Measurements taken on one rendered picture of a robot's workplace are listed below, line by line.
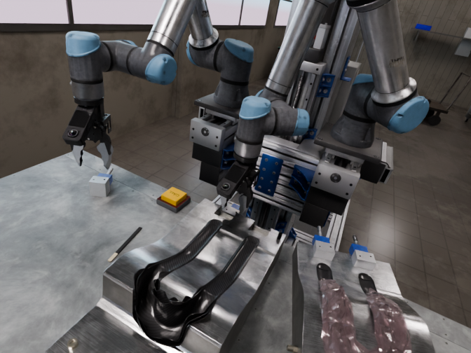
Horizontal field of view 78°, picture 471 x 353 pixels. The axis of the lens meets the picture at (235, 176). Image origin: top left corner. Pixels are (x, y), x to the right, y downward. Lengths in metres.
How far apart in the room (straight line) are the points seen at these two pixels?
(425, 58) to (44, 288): 8.88
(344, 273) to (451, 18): 8.48
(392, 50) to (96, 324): 0.89
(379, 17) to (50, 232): 0.98
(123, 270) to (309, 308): 0.38
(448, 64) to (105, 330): 8.96
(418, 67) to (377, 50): 8.21
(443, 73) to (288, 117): 8.44
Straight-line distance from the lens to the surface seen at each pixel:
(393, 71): 0.90
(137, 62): 0.82
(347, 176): 1.00
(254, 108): 0.74
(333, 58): 1.26
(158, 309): 0.61
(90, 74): 0.84
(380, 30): 0.84
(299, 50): 0.88
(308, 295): 0.69
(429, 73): 9.11
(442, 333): 0.95
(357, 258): 0.86
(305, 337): 0.66
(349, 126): 1.09
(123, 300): 0.64
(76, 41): 0.83
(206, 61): 1.23
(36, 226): 0.97
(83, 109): 0.87
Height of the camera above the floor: 1.41
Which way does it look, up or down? 31 degrees down
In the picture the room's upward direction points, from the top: 11 degrees clockwise
